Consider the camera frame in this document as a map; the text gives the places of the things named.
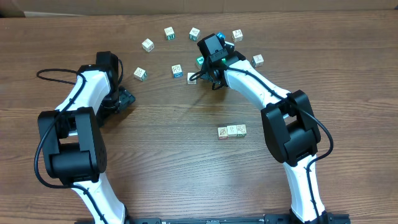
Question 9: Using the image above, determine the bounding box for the wooden block red side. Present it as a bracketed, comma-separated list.
[218, 126, 228, 139]

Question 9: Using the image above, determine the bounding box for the wooden block turtle drawing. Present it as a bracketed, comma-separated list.
[227, 125, 238, 137]

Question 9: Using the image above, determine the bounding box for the wooden block green R side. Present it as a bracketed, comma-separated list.
[236, 124, 247, 136]

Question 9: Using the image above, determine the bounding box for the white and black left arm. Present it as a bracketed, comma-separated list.
[34, 51, 136, 223]

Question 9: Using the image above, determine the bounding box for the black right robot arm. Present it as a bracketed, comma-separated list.
[191, 34, 327, 223]

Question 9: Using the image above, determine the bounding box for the blue top wooden block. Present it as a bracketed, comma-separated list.
[217, 32, 225, 39]

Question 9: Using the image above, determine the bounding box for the wooden block blue side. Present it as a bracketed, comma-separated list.
[172, 64, 183, 78]
[251, 54, 264, 68]

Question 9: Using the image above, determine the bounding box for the wooden block animal drawing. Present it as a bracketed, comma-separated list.
[232, 29, 243, 42]

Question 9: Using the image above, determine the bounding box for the wooden block green side left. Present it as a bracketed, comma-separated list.
[134, 67, 147, 82]

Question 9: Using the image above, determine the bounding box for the wooden block green side top row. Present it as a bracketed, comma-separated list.
[189, 27, 200, 41]

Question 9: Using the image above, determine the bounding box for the wooden block blue side right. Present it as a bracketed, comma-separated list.
[251, 54, 264, 68]

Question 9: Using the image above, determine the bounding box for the wooden block green H side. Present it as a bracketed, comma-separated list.
[164, 27, 175, 40]

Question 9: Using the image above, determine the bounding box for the plain wooden block far left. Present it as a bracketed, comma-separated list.
[142, 39, 154, 52]

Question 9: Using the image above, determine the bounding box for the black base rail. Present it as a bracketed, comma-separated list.
[74, 213, 351, 224]

